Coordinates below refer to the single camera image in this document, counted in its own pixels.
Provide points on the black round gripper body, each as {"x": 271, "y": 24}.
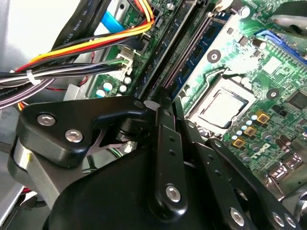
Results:
{"x": 108, "y": 198}

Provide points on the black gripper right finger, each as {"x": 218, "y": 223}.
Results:
{"x": 216, "y": 172}

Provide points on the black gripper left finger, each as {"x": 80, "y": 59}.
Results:
{"x": 72, "y": 112}

